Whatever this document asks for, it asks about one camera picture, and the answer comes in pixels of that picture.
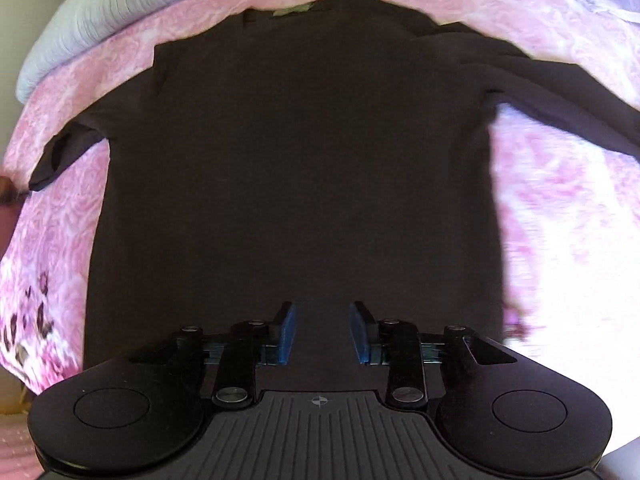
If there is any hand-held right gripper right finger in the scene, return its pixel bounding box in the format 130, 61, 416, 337
348, 301, 518, 403

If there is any white ribbed quilt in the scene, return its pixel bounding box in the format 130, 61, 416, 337
15, 0, 311, 103

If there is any pink floral blanket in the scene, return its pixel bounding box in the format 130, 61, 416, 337
0, 0, 640, 396

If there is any dark long-sleeved shirt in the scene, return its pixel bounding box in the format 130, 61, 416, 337
29, 0, 640, 396

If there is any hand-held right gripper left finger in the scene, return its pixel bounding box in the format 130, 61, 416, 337
129, 301, 299, 407

